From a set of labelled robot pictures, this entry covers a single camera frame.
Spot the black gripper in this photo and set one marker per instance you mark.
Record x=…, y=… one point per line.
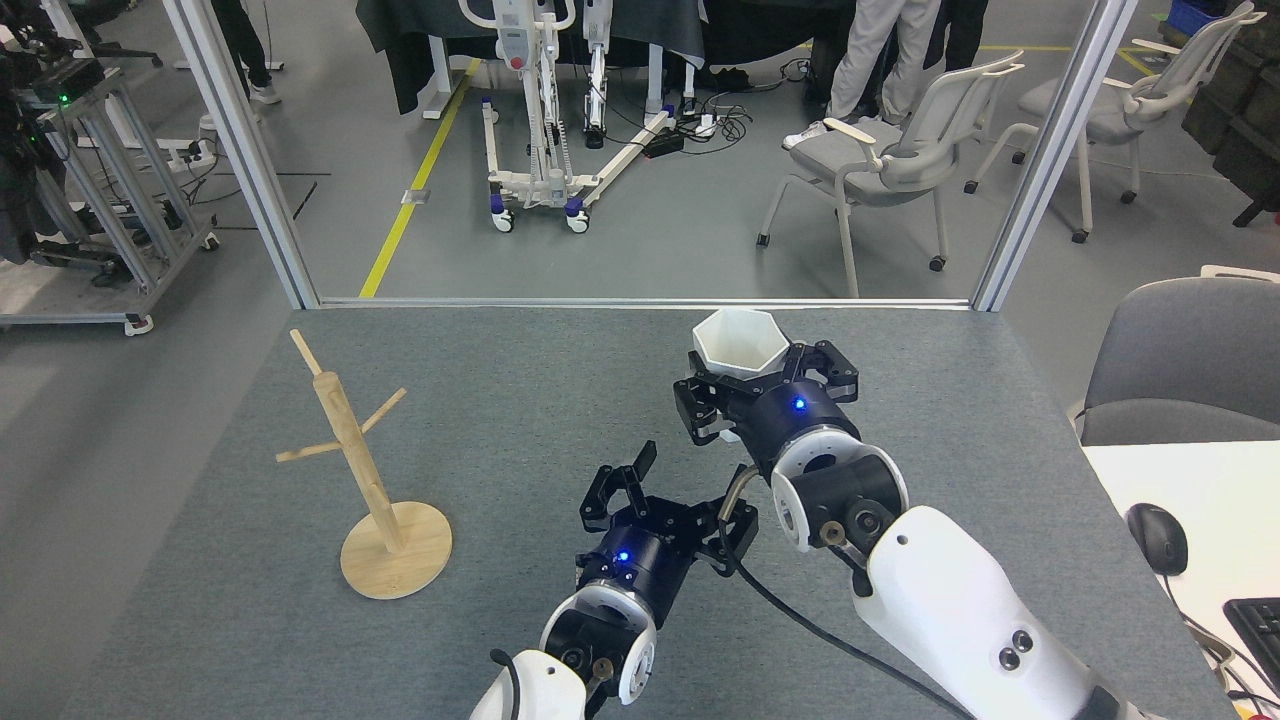
x=640, y=550
x=795, y=420

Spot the white faceted cup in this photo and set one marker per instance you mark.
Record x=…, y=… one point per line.
x=740, y=340

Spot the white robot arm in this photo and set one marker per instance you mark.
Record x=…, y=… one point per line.
x=600, y=640
x=950, y=600

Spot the wooden cup rack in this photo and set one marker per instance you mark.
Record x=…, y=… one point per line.
x=345, y=420

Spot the black power strip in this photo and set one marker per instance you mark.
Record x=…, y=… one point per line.
x=664, y=144

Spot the white power strip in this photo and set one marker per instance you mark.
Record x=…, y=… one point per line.
x=700, y=125

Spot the white stand on wheels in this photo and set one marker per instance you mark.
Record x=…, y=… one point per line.
x=540, y=120

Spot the person in light trousers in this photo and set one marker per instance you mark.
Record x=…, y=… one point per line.
x=880, y=50

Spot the silver floor plate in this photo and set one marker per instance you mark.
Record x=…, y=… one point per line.
x=416, y=197

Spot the person in dark trousers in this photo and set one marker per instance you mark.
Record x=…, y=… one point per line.
x=965, y=30

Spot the dark grey padded chair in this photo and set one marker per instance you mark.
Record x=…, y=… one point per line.
x=1180, y=350

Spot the black computer mouse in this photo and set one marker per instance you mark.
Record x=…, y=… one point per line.
x=1158, y=538

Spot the white desk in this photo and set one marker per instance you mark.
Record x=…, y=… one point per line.
x=1200, y=490

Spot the white table leg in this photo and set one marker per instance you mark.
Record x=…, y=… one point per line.
x=440, y=85

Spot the black table cloth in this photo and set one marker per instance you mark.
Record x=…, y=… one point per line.
x=420, y=30

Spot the black keyboard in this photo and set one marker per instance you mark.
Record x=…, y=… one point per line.
x=1258, y=635

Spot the blue bin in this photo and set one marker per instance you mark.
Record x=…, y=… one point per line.
x=1195, y=14

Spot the person with white shoes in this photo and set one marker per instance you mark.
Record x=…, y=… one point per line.
x=245, y=45

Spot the grey chair with white frame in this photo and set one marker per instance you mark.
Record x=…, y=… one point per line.
x=1115, y=120
x=850, y=165

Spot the silver table edge rail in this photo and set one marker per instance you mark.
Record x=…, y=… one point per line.
x=500, y=303

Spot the silver frame post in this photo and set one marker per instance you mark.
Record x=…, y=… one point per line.
x=1054, y=150
x=241, y=150

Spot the aluminium frame cart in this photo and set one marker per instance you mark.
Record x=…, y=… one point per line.
x=70, y=300

